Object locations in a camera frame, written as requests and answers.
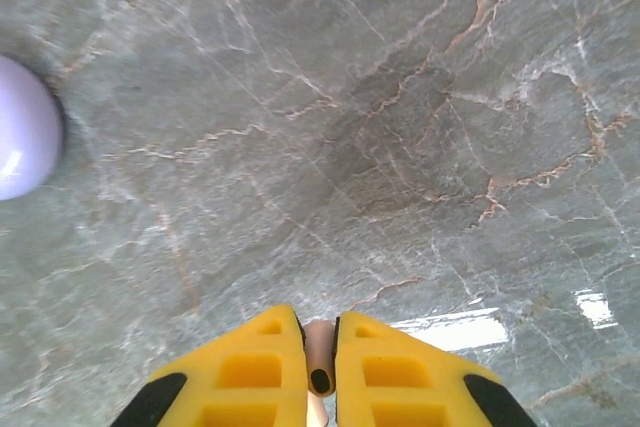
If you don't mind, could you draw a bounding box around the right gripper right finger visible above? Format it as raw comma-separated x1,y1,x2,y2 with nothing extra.
333,310,539,427

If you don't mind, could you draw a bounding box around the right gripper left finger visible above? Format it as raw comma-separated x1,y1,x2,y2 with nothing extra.
110,304,307,427

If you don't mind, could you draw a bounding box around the pink wireless earbud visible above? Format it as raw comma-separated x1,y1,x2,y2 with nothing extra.
303,320,337,427

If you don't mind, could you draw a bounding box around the purple earbud charging case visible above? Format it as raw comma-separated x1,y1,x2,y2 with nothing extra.
0,54,65,202

